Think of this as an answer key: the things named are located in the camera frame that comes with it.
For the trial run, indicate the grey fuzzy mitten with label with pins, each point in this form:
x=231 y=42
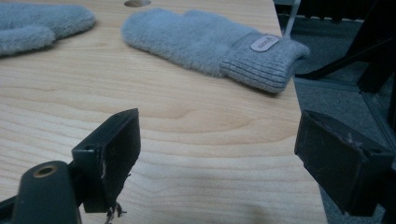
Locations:
x=214 y=46

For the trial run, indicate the black metal stand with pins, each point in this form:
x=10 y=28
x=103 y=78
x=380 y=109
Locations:
x=358 y=46

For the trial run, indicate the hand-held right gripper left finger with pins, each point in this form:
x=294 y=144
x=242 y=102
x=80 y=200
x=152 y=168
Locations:
x=107 y=161

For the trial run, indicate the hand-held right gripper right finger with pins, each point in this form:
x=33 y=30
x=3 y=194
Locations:
x=336 y=161

